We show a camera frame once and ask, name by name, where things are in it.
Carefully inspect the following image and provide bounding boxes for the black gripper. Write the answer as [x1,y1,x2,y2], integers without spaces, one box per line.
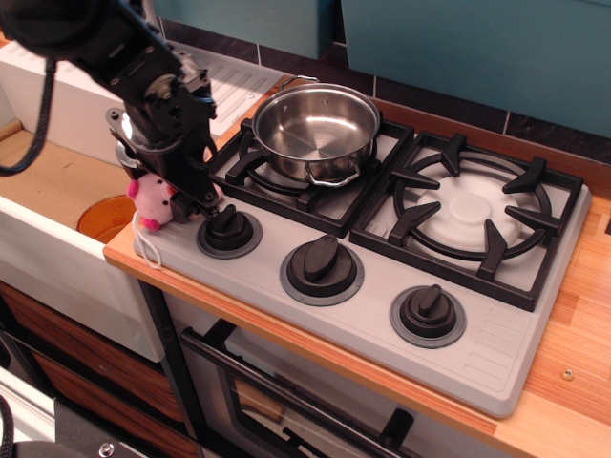
[106,90,221,223]

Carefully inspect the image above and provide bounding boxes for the pink stuffed pig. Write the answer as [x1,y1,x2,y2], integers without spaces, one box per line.
[125,172,224,271]

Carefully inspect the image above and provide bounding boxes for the stainless steel pan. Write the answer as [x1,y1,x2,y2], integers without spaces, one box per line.
[251,77,382,188]

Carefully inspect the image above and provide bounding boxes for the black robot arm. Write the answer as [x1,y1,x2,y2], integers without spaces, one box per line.
[1,1,221,222]

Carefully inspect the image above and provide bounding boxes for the black left stove knob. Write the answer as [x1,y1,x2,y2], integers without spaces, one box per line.
[197,204,263,260]

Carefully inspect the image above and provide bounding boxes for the black stove knob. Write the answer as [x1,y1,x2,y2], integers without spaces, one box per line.
[280,235,365,307]
[197,204,263,260]
[390,284,467,349]

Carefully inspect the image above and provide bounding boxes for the black middle stove knob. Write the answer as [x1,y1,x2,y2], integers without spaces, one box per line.
[280,235,365,307]

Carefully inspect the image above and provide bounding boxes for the black right stove knob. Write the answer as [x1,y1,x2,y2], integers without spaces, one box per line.
[390,284,467,349]

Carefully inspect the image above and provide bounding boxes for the grey toy stove top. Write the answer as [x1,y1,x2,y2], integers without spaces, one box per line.
[132,88,594,420]

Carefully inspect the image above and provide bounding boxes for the black left burner grate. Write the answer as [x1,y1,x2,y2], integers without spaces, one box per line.
[211,118,414,238]

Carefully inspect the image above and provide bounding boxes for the black burner grate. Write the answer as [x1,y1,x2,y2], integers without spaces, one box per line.
[349,132,591,312]
[211,118,414,238]

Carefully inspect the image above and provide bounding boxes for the orange plastic bowl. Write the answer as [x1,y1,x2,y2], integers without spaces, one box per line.
[76,195,136,243]

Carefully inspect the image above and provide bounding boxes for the white toy sink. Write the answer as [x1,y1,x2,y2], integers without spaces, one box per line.
[1,42,284,363]

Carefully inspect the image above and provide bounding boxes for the wooden drawer fronts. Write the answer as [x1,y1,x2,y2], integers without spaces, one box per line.
[1,284,202,457]

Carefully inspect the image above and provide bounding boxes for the black right burner grate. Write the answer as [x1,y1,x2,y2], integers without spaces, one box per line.
[349,132,591,312]

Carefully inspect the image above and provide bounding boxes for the oven door with black handle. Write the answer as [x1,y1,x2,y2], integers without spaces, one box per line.
[179,318,459,458]

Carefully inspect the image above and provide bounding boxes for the black braided cable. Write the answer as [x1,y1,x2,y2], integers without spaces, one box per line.
[0,395,14,458]

